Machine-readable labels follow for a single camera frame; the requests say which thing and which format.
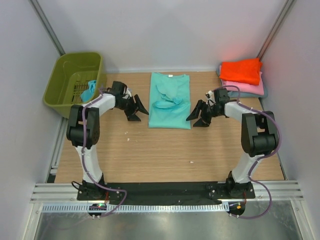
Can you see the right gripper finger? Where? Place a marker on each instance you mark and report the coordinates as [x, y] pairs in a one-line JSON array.
[[202, 122], [196, 111]]

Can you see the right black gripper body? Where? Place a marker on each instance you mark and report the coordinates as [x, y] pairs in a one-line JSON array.
[[212, 111]]

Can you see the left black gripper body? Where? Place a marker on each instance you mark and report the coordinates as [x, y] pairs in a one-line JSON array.
[[126, 103]]

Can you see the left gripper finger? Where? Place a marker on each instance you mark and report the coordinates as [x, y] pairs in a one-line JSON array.
[[132, 116], [139, 105]]

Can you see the teal t shirt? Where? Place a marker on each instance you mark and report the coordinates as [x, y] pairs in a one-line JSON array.
[[169, 101]]

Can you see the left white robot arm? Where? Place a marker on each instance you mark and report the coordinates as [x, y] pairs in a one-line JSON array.
[[83, 131]]

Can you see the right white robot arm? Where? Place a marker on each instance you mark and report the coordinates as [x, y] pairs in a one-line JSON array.
[[259, 139]]

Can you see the grey blue folded t shirt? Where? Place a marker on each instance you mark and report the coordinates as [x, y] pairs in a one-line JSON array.
[[249, 95]]

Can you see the pink folded t shirt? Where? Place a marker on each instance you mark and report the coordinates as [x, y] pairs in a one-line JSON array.
[[245, 87]]

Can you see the orange folded t shirt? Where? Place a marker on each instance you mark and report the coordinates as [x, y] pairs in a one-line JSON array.
[[245, 71]]

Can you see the green plastic tub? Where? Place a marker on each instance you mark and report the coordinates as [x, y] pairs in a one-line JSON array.
[[69, 79]]

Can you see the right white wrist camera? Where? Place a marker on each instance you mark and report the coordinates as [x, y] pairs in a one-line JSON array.
[[210, 95]]

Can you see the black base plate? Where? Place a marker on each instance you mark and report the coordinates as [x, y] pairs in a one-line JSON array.
[[165, 191]]

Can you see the aluminium front rail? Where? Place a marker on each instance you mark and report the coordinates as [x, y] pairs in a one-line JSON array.
[[280, 190]]

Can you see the white slotted cable duct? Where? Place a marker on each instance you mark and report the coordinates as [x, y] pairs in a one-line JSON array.
[[102, 208]]

